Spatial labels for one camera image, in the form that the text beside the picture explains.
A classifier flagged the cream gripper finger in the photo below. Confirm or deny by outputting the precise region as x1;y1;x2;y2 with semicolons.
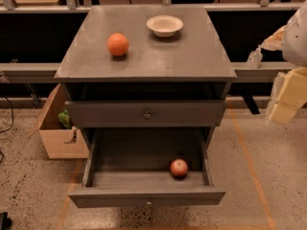
261;26;285;51
268;68;307;124

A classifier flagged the red apple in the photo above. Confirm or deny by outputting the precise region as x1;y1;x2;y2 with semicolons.
170;159;188;177

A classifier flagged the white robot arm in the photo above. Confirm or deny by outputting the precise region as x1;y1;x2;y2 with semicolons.
261;1;307;124

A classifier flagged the grey wooden drawer cabinet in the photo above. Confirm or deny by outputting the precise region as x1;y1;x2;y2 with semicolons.
53;5;238;190

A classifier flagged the open grey middle drawer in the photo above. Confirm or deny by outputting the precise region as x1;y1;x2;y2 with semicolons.
69;127;225;208

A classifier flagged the closed grey top drawer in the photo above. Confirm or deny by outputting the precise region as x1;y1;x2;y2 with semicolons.
65;101;225;127

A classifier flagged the clear sanitizer pump bottle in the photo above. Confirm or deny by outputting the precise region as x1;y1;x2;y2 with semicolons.
247;46;263;69

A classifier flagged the grey metal railing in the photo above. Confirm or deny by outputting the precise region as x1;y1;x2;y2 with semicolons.
0;0;307;110

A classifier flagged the white paper bowl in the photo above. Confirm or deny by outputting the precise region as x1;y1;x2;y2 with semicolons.
146;15;183;37

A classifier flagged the orange fruit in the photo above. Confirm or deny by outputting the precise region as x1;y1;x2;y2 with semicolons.
107;33;130;57

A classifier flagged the green item in box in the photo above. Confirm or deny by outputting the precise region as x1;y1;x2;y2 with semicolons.
58;109;72;129

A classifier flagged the cardboard box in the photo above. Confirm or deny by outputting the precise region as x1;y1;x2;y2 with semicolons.
29;84;89;159

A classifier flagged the black cable on floor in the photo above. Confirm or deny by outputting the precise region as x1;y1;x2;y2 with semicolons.
0;96;15;163

